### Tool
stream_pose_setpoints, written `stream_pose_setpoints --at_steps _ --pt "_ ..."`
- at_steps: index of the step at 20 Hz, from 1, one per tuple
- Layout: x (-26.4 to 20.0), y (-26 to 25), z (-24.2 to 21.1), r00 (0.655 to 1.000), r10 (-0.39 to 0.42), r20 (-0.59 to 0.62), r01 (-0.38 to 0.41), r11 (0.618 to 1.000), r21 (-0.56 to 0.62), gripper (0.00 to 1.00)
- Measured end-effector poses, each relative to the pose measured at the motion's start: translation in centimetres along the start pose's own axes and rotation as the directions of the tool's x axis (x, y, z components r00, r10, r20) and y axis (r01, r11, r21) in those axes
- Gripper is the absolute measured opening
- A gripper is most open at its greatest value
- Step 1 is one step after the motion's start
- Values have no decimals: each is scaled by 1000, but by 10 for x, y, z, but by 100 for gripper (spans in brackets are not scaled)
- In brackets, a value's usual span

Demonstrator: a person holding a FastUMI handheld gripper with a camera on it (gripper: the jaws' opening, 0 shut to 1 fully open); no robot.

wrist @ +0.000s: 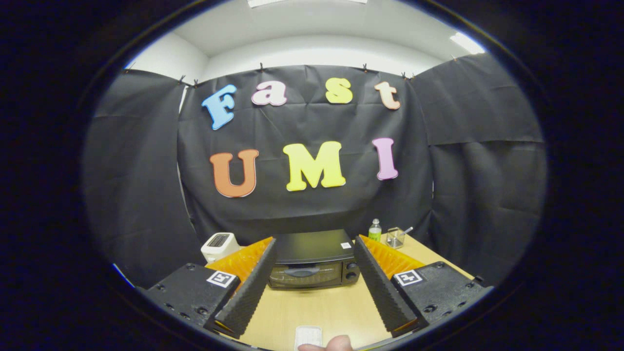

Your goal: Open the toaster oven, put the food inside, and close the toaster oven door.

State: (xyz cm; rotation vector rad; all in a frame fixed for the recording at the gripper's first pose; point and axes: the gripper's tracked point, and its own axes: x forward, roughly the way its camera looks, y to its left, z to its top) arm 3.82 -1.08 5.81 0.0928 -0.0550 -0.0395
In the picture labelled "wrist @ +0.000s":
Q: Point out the ceiling light panel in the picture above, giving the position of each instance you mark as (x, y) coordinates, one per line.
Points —
(467, 43)

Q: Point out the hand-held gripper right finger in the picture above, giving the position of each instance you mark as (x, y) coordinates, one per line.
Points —
(380, 287)

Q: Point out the white pop-up toaster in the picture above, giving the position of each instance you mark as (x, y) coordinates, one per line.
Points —
(219, 246)

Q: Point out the black toaster oven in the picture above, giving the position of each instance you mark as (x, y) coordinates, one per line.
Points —
(312, 246)

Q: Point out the small white tray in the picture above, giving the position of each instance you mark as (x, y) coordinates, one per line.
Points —
(308, 336)

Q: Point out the green label drink bottle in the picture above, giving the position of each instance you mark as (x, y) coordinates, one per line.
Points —
(375, 233)

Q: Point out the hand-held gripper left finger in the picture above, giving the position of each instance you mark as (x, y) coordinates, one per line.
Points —
(248, 290)

